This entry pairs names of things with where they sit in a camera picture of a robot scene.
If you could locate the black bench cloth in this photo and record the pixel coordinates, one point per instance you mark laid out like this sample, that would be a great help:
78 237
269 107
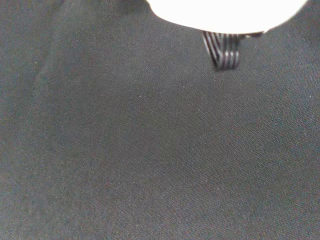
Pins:
150 140

